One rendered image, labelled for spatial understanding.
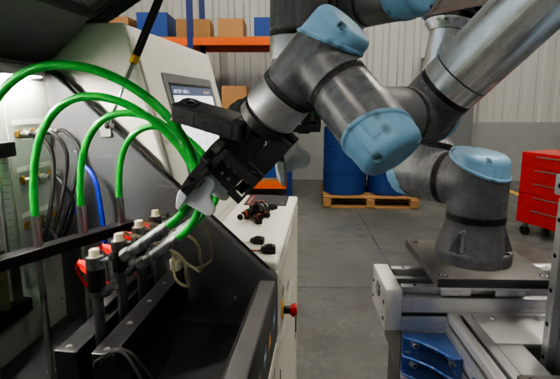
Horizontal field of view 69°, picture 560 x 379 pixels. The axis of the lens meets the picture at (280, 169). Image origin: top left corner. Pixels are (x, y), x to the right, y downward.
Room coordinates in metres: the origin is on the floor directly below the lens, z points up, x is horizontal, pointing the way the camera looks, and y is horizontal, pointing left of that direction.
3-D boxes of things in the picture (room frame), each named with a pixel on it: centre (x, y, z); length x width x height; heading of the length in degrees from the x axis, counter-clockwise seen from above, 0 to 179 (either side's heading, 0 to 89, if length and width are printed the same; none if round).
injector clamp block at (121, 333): (0.75, 0.29, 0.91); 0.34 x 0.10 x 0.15; 174
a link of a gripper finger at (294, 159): (0.70, -0.02, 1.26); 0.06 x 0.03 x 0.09; 83
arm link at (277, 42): (0.72, -0.02, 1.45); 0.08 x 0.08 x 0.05
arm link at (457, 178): (0.84, -0.41, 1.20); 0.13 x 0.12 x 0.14; 36
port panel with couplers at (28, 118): (0.90, 0.54, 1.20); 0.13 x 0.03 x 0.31; 174
